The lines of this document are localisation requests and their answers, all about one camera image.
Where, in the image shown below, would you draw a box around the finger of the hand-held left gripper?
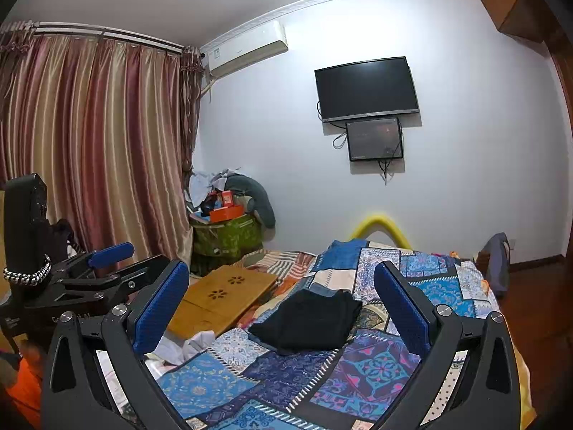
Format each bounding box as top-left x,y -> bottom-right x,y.
60,254 -> 173,300
54,242 -> 136,279

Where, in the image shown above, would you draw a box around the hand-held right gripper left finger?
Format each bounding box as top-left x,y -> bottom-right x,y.
40,257 -> 193,430

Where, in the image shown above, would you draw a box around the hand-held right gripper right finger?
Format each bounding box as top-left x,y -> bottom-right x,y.
374,260 -> 524,430

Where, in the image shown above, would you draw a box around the black pants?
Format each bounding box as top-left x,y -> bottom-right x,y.
248,290 -> 363,355

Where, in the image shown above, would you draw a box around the person's left forearm orange sleeve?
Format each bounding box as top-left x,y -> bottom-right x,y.
0,345 -> 45,428

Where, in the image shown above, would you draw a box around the pile of dark clothes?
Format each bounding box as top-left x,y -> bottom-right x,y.
47,219 -> 85,261

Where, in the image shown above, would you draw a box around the white crumpled cloth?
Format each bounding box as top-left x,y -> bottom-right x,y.
154,330 -> 216,366

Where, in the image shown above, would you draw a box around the wooden lap tray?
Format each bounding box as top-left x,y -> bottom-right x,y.
167,265 -> 278,338

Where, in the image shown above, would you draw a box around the blue patchwork blanket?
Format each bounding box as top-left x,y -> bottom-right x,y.
148,238 -> 506,430

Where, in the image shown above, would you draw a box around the yellow foam tube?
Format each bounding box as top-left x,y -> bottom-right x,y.
349,215 -> 413,249

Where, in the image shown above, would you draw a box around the green storage box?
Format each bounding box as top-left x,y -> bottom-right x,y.
190,212 -> 265,276

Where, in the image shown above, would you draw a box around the grey backpack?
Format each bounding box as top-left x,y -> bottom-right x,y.
478,233 -> 512,298

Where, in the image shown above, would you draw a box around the striped pink curtain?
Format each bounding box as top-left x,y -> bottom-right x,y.
0,24 -> 207,274

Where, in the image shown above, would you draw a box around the orange box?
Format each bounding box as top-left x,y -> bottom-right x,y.
208,205 -> 245,225

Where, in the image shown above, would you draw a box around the pale clothes heap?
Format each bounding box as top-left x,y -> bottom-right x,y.
186,168 -> 245,204

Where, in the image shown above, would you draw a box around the curtain rod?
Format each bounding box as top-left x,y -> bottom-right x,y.
0,20 -> 189,51

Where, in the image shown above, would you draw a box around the white air conditioner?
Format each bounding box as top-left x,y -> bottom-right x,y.
199,20 -> 289,78

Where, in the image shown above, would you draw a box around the wooden wardrobe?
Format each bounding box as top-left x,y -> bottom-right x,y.
477,0 -> 573,144

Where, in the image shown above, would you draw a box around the small black wall monitor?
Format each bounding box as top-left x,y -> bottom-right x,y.
346,117 -> 404,162

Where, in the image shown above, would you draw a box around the black wall television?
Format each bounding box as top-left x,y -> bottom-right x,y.
314,57 -> 422,124

